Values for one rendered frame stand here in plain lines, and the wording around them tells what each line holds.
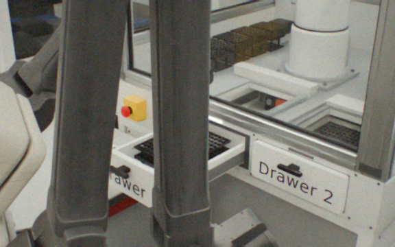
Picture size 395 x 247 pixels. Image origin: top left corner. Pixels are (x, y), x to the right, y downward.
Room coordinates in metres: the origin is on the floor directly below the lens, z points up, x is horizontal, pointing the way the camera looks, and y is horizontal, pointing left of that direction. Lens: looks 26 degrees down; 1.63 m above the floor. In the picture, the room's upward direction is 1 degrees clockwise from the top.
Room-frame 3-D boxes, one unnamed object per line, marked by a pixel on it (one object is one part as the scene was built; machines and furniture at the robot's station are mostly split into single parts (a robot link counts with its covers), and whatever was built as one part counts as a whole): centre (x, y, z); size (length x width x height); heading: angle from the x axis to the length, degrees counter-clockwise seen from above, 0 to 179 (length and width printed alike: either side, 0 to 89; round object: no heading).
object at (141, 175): (1.24, 0.18, 0.87); 0.29 x 0.02 x 0.11; 47
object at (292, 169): (1.24, -0.25, 0.91); 0.07 x 0.04 x 0.01; 47
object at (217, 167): (1.39, 0.04, 0.86); 0.40 x 0.26 x 0.06; 137
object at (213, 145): (1.39, 0.04, 0.87); 0.22 x 0.18 x 0.06; 137
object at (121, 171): (1.22, 0.20, 0.91); 0.07 x 0.04 x 0.01; 47
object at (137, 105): (1.68, 0.22, 0.88); 0.07 x 0.05 x 0.07; 47
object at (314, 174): (1.26, -0.27, 0.87); 0.29 x 0.02 x 0.11; 47
